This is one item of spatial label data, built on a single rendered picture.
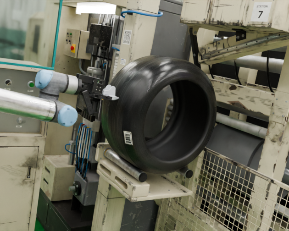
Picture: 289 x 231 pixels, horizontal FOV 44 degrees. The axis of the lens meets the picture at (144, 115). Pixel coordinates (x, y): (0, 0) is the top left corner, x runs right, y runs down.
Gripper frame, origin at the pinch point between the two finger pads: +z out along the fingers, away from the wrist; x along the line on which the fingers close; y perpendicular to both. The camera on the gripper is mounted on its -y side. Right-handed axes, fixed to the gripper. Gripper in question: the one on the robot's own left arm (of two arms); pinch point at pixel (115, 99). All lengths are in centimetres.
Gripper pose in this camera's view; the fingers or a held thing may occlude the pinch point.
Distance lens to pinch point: 156.9
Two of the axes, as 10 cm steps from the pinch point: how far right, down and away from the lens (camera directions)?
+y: 2.6, -9.6, -1.2
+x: -5.5, -2.5, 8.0
